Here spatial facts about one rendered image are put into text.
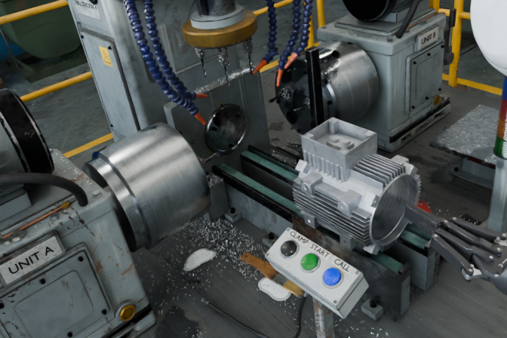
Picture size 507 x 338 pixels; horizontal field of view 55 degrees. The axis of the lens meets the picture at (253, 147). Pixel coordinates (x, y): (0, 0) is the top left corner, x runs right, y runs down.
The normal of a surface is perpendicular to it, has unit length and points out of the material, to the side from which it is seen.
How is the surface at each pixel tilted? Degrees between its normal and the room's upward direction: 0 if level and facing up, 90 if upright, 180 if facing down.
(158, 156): 36
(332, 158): 90
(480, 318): 0
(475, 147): 0
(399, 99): 90
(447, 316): 0
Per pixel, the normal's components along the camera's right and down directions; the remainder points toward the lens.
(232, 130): 0.65, 0.32
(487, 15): -0.97, 0.18
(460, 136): -0.14, -0.84
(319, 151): -0.75, 0.43
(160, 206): 0.60, 0.12
